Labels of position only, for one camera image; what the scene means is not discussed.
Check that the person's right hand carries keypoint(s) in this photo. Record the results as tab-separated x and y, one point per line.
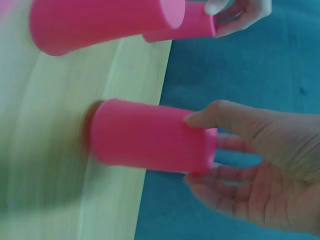
282	175

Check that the person's left hand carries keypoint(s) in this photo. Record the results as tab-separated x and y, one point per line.
247	15

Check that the person's left fingers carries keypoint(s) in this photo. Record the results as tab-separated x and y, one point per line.
225	25

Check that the large pink plastic cup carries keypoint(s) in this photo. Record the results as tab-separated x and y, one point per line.
100	25

